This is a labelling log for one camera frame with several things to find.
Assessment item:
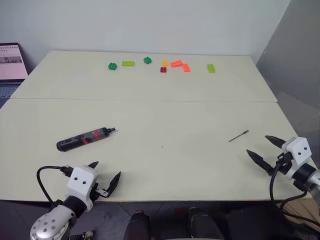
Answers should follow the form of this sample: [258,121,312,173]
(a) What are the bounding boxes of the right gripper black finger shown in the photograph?
[264,135,286,149]
[246,149,276,174]

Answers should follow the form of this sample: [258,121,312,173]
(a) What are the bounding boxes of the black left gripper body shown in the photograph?
[91,182,111,202]

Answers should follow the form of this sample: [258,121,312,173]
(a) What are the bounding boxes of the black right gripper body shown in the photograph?
[274,151,294,176]

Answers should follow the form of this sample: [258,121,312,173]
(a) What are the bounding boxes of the grey red electric screwdriver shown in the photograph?
[56,126,117,153]

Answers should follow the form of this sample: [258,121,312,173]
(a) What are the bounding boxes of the thin metal screwdriver bit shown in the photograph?
[228,129,250,143]

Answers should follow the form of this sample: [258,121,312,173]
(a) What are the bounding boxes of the dark rounded shape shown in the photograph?
[187,206,225,240]
[123,210,152,240]

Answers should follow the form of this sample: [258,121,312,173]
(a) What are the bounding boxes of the brown wooden board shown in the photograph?
[283,196,320,222]

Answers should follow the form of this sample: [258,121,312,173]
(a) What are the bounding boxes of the open laptop pink screen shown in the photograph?
[0,42,29,109]

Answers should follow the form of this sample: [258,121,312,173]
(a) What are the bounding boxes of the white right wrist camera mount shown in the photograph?
[281,136,312,181]

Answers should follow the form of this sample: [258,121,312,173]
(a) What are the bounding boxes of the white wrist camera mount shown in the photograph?
[66,165,99,210]
[281,136,312,181]

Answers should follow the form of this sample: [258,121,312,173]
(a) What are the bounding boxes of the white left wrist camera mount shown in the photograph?
[66,165,99,210]

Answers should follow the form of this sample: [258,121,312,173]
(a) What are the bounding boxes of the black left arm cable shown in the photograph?
[36,165,74,204]

